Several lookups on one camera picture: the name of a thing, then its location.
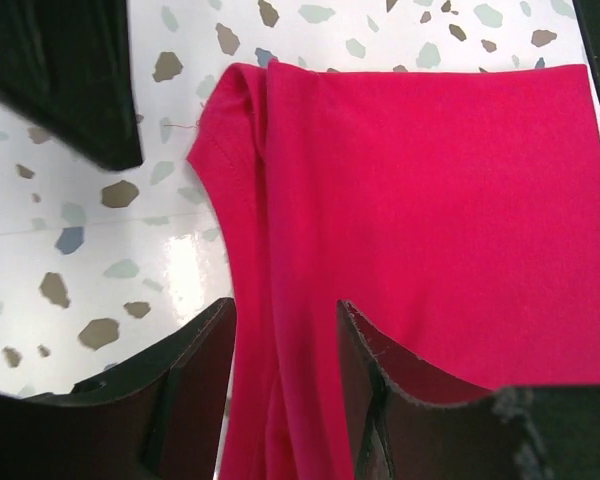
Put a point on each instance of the magenta red t shirt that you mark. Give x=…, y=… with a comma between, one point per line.
x=459, y=211

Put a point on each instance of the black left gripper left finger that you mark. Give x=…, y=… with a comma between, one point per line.
x=156, y=415

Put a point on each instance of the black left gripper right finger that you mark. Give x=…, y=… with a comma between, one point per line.
x=407, y=419

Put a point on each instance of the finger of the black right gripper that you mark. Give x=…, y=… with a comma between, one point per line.
x=65, y=65

